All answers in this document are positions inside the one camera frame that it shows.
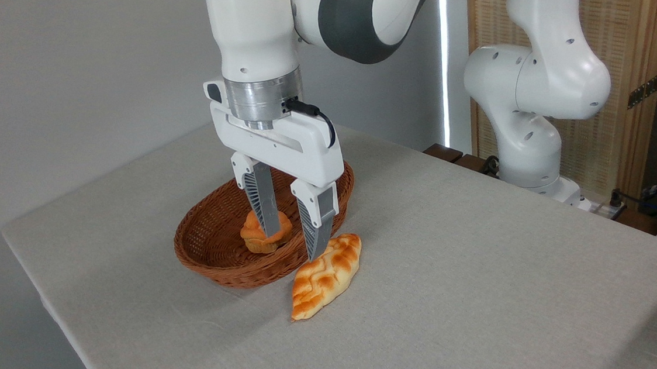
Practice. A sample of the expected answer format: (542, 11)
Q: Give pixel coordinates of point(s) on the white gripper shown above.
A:
(278, 144)

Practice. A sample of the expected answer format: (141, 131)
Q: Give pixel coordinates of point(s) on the long braided golden bread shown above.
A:
(324, 278)

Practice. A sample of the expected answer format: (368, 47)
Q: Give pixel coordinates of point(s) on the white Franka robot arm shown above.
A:
(554, 73)

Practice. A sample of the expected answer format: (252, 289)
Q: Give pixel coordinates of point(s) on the small round golden bread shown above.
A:
(253, 238)

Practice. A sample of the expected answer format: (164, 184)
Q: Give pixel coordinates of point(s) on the brown woven wicker basket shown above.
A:
(210, 241)

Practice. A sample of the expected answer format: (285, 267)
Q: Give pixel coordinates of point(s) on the dark brown wooden block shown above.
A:
(470, 163)
(443, 153)

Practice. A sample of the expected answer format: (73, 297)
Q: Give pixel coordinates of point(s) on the grey tablecloth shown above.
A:
(489, 283)

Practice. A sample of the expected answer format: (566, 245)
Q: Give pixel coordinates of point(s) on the white power strip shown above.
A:
(597, 209)

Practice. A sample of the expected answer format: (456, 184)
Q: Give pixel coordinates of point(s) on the black power plug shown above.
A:
(617, 198)

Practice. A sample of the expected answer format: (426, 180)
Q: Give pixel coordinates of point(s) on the metal screen hinge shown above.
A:
(643, 91)

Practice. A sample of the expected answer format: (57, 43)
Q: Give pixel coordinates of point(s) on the wooden rattan folding screen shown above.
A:
(620, 20)

